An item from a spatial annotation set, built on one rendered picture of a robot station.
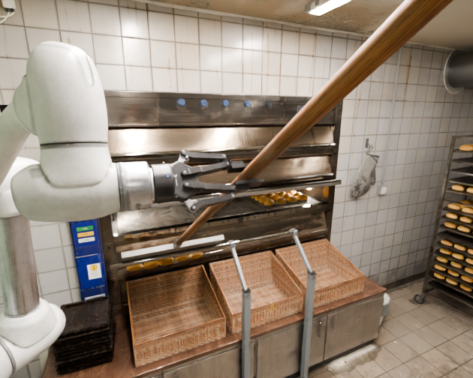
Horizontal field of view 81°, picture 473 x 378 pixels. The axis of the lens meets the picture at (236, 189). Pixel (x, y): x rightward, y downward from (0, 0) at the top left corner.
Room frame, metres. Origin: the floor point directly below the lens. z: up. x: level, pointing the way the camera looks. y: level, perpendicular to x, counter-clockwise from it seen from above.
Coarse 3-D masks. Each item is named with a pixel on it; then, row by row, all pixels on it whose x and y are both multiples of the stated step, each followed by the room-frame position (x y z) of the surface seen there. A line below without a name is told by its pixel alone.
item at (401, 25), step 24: (408, 0) 0.28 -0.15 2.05; (432, 0) 0.27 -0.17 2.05; (384, 24) 0.30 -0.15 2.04; (408, 24) 0.28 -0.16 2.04; (360, 48) 0.33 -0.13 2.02; (384, 48) 0.31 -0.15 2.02; (336, 72) 0.36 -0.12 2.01; (360, 72) 0.33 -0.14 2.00; (336, 96) 0.36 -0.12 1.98; (312, 120) 0.40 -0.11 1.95; (288, 144) 0.46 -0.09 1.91; (264, 168) 0.54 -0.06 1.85
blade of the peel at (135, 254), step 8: (192, 240) 1.41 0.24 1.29; (200, 240) 1.43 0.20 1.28; (208, 240) 1.44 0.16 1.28; (216, 240) 1.45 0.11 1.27; (144, 248) 1.31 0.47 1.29; (152, 248) 1.32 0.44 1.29; (160, 248) 1.33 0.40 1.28; (168, 248) 1.34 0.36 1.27; (176, 248) 1.38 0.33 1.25; (184, 248) 1.46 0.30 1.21; (128, 256) 1.26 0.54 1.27; (136, 256) 1.32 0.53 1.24; (144, 256) 1.40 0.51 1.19
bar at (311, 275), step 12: (240, 240) 1.66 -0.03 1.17; (252, 240) 1.69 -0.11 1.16; (180, 252) 1.50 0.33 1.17; (192, 252) 1.52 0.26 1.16; (300, 252) 1.74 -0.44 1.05; (120, 264) 1.36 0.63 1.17; (132, 264) 1.38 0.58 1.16; (240, 276) 1.50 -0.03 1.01; (312, 276) 1.61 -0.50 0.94; (312, 288) 1.62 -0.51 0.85; (312, 300) 1.62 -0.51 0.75; (312, 312) 1.62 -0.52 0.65; (300, 372) 1.64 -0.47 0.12
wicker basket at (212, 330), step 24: (168, 288) 1.76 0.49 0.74; (192, 288) 1.82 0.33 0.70; (144, 312) 1.66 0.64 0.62; (168, 312) 1.70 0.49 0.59; (192, 312) 1.70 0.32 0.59; (216, 312) 1.61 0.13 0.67; (144, 336) 1.48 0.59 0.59; (168, 336) 1.33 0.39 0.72; (192, 336) 1.48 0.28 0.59; (216, 336) 1.46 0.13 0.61; (144, 360) 1.27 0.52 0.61
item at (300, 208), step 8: (280, 208) 2.27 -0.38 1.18; (288, 208) 2.27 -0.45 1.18; (296, 208) 2.28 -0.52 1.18; (304, 208) 2.31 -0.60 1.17; (312, 208) 2.35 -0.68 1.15; (320, 208) 2.38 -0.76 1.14; (232, 216) 2.09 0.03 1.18; (240, 216) 2.09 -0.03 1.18; (248, 216) 2.09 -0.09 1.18; (256, 216) 2.12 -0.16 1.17; (264, 216) 2.15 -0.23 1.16; (272, 216) 2.18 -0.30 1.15; (176, 224) 1.91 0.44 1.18; (184, 224) 1.91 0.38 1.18; (208, 224) 1.95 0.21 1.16; (216, 224) 1.98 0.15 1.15; (128, 232) 1.76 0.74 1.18; (136, 232) 1.76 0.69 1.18; (144, 232) 1.77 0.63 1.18; (152, 232) 1.79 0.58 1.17; (160, 232) 1.81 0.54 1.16; (168, 232) 1.83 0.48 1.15; (120, 240) 1.71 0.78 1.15
